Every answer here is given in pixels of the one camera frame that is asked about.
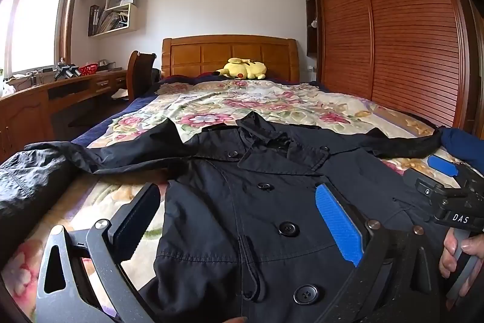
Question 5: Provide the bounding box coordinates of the black trench coat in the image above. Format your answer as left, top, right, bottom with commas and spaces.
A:
25, 111, 454, 323

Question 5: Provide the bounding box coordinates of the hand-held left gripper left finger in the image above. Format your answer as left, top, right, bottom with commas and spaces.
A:
36, 182, 162, 323

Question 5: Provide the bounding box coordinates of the blue cloth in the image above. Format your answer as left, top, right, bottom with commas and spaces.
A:
440, 128, 484, 176

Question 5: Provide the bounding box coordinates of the row of books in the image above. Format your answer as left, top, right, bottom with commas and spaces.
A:
89, 4, 131, 36

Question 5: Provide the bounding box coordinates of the navy bed sheet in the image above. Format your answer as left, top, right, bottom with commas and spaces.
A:
72, 75, 159, 147

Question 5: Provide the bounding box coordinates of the dark grey jacket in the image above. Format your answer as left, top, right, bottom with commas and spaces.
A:
0, 147, 82, 255

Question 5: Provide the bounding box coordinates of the floral blanket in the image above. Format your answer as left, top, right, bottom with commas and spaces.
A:
2, 79, 469, 323

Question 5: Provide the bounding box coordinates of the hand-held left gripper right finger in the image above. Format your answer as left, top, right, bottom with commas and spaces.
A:
315, 182, 441, 323

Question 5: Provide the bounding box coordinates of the person's right hand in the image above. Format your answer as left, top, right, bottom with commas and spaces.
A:
439, 228, 484, 310

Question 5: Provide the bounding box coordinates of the wood-framed window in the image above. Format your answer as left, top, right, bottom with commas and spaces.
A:
0, 0, 91, 81

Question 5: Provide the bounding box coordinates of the wooden desk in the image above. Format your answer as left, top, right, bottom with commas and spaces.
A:
0, 68, 129, 165

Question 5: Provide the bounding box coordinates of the black grey gadget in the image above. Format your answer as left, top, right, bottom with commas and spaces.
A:
54, 60, 81, 81

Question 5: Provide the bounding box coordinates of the yellow plush toy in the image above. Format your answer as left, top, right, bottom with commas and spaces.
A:
212, 57, 268, 81

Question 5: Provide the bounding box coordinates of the wooden chair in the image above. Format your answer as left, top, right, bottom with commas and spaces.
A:
126, 51, 157, 100

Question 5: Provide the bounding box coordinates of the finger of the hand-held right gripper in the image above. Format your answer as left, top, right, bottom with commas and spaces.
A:
404, 172, 445, 199
427, 154, 460, 179

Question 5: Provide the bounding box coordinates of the white wall shelf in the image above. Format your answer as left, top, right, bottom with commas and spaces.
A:
88, 0, 142, 38

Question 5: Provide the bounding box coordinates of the wooden louvred wardrobe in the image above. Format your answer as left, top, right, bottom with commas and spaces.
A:
302, 0, 477, 130

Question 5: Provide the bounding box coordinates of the wooden headboard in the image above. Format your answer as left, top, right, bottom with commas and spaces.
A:
162, 35, 300, 83

